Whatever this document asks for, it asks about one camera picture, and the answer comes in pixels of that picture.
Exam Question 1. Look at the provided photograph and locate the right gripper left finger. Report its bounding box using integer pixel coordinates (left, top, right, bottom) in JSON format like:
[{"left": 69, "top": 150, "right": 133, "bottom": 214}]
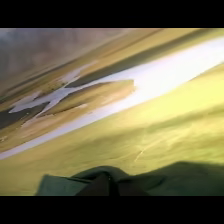
[{"left": 75, "top": 172, "right": 116, "bottom": 197}]

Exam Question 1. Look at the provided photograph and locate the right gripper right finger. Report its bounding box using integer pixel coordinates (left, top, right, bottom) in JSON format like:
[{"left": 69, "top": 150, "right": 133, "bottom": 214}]
[{"left": 115, "top": 177, "right": 150, "bottom": 197}]

